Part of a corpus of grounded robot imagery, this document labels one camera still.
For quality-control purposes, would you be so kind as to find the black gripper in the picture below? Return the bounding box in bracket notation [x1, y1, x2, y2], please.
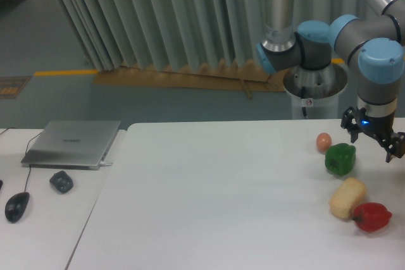
[340, 107, 404, 163]

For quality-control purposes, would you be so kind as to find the yellow bell pepper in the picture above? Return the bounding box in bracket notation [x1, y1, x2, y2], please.
[329, 177, 367, 219]

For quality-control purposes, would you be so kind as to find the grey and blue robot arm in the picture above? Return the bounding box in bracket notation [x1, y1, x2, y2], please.
[256, 0, 404, 161]

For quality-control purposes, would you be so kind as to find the green bell pepper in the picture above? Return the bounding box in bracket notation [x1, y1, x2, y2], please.
[325, 143, 356, 176]

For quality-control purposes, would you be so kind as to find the red bell pepper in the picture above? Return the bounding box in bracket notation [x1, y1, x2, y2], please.
[352, 202, 392, 232]

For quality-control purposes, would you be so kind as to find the brown egg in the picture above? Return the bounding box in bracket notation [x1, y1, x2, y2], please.
[316, 132, 332, 152]

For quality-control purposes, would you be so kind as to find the brown cardboard sheet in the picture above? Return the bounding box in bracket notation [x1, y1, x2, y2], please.
[93, 59, 286, 98]

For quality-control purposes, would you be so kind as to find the grey folding curtain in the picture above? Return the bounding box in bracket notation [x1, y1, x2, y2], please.
[57, 0, 265, 72]

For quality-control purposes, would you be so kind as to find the white usb plug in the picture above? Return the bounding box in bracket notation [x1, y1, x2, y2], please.
[99, 161, 113, 167]

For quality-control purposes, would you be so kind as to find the silver laptop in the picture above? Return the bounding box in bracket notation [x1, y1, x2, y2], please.
[21, 120, 121, 169]

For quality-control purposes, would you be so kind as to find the small black gadget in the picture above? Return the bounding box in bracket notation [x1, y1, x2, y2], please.
[49, 171, 74, 194]

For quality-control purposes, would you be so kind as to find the floor warning sign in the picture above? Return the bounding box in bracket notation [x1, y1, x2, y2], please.
[0, 76, 32, 99]

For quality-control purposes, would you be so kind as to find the black computer mouse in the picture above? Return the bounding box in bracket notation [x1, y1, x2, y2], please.
[4, 192, 30, 223]

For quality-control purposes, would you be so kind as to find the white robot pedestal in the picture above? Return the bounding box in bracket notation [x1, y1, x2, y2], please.
[283, 63, 348, 120]

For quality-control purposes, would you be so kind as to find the black mouse cable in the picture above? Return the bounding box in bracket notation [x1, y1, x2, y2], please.
[0, 127, 47, 193]

